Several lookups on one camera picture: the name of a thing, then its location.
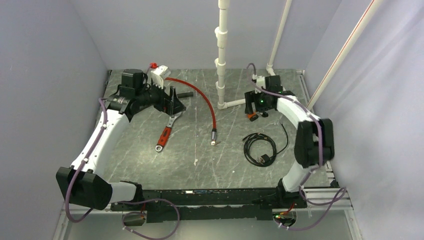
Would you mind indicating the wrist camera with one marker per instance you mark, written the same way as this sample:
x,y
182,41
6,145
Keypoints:
x,y
260,81
159,74

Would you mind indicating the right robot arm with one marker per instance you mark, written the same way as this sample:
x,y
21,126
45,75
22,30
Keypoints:
x,y
314,141

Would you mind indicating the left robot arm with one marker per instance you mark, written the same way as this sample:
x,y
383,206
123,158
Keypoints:
x,y
82,183

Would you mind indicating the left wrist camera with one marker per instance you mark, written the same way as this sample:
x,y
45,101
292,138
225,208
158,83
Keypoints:
x,y
159,74

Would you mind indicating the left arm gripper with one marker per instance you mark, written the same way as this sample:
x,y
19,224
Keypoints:
x,y
170,105

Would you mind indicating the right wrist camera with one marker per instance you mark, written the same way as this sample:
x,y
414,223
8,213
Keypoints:
x,y
260,81

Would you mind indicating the orange padlock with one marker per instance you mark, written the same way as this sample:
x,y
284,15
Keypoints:
x,y
252,117

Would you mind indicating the red handled adjustable wrench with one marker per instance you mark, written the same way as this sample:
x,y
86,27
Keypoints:
x,y
163,139

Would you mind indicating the white diagonal pole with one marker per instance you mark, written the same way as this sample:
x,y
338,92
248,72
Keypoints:
x,y
347,25

